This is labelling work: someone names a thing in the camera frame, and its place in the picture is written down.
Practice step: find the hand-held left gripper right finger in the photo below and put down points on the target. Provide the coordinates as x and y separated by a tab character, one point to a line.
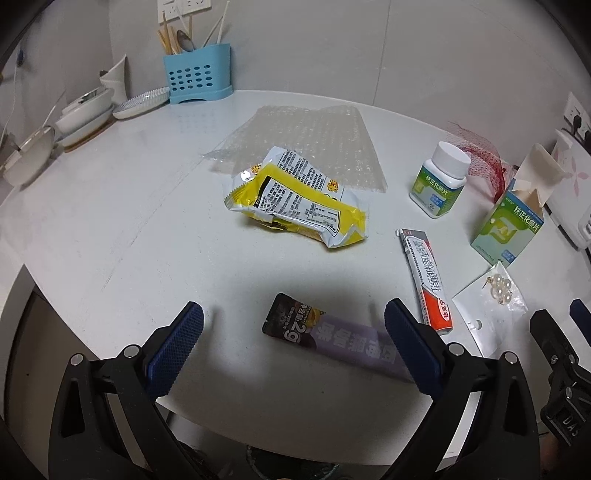
411	341

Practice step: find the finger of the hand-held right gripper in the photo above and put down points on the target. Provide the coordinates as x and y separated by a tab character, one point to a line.
581	321
551	339

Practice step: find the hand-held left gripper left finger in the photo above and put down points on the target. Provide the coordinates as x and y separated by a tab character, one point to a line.
178	341

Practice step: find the white red ointment tube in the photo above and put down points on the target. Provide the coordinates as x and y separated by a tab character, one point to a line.
427	281

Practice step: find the green white medicine box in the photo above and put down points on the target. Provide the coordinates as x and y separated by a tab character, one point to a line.
508	230

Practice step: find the black mesh trash basket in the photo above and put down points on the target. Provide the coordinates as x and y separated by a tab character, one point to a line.
286	464

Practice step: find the yellow snack packet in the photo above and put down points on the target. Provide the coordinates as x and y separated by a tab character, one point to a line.
295	203

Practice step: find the red mesh net bag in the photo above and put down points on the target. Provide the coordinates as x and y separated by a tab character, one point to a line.
485	161

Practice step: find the clear plastic zip bag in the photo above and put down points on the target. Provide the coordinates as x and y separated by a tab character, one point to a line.
489	323

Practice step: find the purple snack bar wrapper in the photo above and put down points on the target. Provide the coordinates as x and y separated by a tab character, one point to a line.
341	339

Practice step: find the pearl earring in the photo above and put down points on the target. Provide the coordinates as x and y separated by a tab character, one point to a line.
501	286

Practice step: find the white flowered rice cooker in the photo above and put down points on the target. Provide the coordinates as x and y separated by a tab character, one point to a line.
575	184

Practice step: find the white pill bottle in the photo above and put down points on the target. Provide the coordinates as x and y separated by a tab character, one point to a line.
438	189

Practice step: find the clear bubble wrap sheet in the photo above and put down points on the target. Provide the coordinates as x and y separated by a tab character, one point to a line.
318	138

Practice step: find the white shallow plate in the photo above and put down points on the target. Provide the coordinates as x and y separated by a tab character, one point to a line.
87	136

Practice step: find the white bowl with lid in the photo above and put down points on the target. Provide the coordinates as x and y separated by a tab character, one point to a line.
85	110

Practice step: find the blue plastic utensil holder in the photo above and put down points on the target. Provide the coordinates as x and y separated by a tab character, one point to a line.
196	78

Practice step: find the white ceramic pitcher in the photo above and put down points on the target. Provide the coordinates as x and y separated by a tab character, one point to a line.
115	81

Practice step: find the metal spoon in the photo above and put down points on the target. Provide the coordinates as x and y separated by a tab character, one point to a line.
185	41

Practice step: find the wooden chopsticks pair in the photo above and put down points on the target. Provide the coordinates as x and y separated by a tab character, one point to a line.
165	41

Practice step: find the white plastic chopstick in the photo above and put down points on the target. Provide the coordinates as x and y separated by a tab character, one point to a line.
217	27

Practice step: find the white wall socket with plug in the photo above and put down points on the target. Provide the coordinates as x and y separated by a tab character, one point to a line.
577	113

